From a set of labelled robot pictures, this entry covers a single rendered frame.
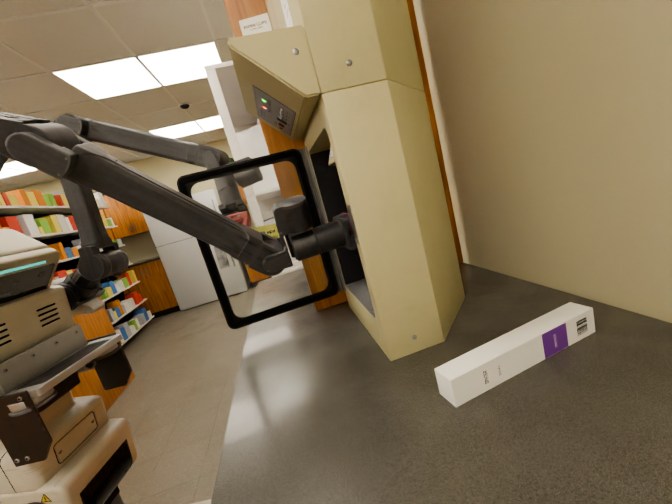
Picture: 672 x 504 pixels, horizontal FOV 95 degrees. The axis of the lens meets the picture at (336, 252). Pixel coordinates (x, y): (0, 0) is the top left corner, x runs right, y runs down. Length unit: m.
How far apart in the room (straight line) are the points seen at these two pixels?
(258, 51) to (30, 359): 0.83
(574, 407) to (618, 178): 0.38
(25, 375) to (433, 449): 0.87
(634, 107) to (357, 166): 0.42
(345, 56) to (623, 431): 0.59
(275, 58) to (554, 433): 0.60
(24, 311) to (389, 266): 0.86
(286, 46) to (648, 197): 0.60
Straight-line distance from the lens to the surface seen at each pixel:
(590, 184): 0.73
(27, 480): 1.09
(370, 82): 0.56
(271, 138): 0.89
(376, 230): 0.53
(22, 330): 1.05
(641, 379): 0.57
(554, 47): 0.76
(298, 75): 0.54
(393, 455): 0.46
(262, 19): 0.65
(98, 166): 0.60
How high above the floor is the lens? 1.26
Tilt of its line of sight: 11 degrees down
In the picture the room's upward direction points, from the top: 15 degrees counter-clockwise
